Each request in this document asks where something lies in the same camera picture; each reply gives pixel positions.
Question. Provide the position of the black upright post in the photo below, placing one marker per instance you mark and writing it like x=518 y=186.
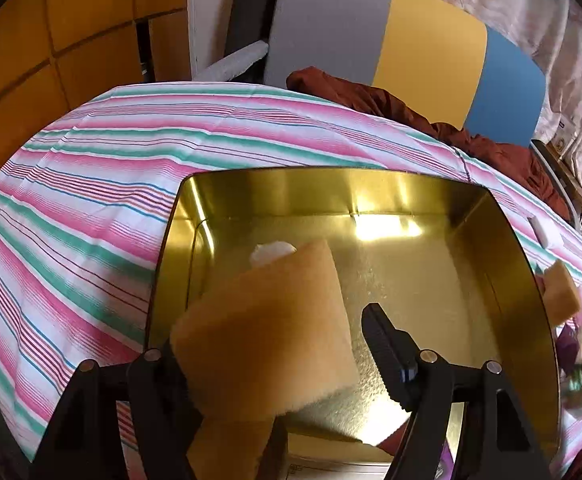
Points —
x=248 y=5

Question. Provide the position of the wooden desk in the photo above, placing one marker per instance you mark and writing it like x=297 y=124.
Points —
x=568 y=180

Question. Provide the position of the red-brown cloth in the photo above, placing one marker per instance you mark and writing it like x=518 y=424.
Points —
x=371 y=100

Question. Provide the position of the patterned beige curtain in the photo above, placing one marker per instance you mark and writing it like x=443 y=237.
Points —
x=531 y=10

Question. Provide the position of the gold tin box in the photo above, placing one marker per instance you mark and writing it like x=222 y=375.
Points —
x=421 y=270

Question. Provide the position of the purple snack packet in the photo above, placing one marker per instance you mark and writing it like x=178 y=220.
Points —
x=568 y=347

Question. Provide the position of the grey yellow blue chair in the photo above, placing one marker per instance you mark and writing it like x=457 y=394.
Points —
x=421 y=45

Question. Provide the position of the orange wooden cabinet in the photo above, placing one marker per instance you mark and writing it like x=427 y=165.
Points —
x=71 y=10

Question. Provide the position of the striped tablecloth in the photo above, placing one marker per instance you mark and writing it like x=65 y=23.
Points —
x=71 y=210

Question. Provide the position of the small white flat block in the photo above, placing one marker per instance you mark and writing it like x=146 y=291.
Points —
x=546 y=232

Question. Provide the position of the green edged cracker packet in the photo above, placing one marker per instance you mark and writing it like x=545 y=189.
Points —
x=578 y=402

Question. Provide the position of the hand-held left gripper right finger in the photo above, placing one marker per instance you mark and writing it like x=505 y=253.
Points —
x=386 y=350

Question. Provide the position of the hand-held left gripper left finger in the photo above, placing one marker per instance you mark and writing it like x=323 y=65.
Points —
x=151 y=390

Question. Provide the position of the white printed box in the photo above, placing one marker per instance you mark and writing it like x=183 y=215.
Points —
x=566 y=135

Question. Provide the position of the small white packet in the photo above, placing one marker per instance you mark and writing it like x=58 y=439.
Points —
x=271 y=252

